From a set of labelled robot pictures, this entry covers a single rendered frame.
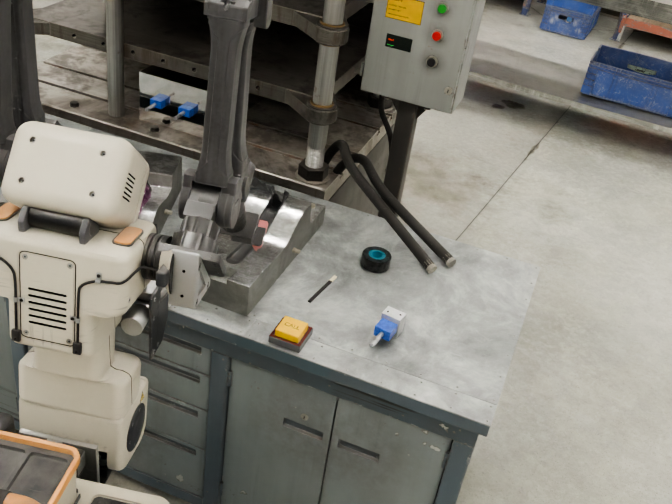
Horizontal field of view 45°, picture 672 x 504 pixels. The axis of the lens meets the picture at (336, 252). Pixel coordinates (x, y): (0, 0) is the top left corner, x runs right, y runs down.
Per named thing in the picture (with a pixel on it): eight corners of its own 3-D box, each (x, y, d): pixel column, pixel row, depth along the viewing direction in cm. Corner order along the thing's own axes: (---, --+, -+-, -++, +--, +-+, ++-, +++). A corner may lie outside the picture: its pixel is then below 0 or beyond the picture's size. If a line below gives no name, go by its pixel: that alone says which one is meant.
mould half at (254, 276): (246, 316, 196) (250, 271, 188) (153, 283, 202) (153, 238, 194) (323, 223, 236) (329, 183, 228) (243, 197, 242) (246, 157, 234)
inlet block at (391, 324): (378, 359, 189) (382, 341, 186) (360, 350, 191) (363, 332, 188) (402, 330, 199) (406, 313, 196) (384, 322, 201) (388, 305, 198)
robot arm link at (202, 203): (180, 222, 147) (208, 227, 146) (195, 172, 150) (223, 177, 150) (188, 239, 155) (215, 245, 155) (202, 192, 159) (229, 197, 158)
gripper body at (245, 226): (215, 209, 182) (212, 191, 175) (259, 218, 181) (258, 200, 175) (207, 233, 179) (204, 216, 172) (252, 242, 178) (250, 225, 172)
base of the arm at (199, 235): (153, 249, 143) (218, 262, 142) (165, 208, 146) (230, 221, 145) (162, 265, 151) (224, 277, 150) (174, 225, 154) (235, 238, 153)
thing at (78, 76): (323, 206, 258) (326, 186, 254) (-12, 101, 289) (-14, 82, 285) (400, 116, 326) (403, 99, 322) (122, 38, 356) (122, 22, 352)
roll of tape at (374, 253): (372, 253, 226) (374, 242, 224) (395, 266, 222) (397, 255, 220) (354, 263, 220) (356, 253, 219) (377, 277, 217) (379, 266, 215)
